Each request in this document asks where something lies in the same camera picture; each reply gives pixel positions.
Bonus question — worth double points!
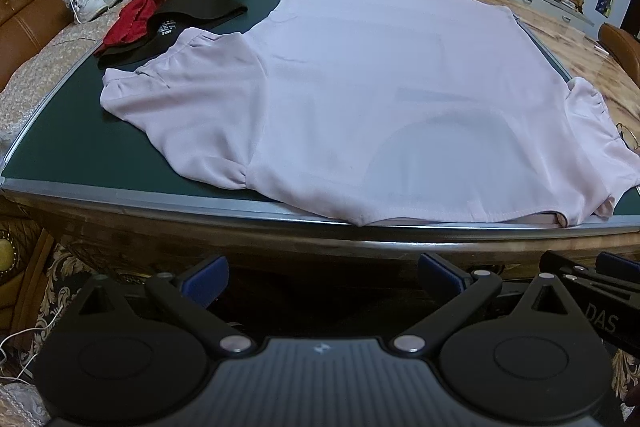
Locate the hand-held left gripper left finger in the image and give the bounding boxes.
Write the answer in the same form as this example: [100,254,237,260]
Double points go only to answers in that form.
[65,255,256,355]

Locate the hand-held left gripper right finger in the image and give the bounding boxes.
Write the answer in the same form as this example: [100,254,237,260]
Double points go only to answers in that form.
[392,252,596,355]

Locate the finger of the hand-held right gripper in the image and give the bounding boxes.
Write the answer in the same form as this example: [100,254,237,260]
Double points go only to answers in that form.
[595,251,640,303]
[539,251,601,282]

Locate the pale pink shirt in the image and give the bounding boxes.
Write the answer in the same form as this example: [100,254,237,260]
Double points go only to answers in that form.
[100,0,640,229]

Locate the eyeglasses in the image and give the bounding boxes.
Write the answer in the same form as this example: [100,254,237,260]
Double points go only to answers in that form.
[615,122,640,152]

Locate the ornate patterned carpet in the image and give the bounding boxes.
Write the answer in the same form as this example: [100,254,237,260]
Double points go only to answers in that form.
[0,227,101,388]

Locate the black garment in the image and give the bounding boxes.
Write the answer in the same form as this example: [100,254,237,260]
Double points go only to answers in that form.
[96,0,271,70]

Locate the white cable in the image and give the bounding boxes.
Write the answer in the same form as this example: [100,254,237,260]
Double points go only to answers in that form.
[0,302,66,383]

